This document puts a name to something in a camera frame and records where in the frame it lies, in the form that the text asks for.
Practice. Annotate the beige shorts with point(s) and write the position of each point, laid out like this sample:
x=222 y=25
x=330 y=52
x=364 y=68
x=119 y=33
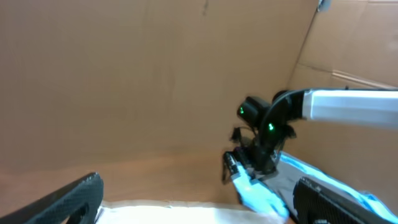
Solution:
x=179 y=212

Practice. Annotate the light blue shirt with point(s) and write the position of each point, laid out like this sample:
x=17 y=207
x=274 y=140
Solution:
x=254 y=193

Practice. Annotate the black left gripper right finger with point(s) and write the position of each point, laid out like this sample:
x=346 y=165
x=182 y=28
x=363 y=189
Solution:
x=336 y=203

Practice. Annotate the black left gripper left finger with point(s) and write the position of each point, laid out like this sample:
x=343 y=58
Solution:
x=76 y=202

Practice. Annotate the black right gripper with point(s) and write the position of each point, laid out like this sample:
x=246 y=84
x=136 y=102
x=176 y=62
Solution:
x=259 y=154

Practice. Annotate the grey garment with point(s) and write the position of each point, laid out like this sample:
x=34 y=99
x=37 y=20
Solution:
x=283 y=182

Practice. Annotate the cardboard backdrop panel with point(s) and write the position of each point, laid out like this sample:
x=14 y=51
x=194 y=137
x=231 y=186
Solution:
x=146 y=92

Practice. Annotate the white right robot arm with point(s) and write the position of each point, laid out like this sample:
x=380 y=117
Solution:
x=270 y=122

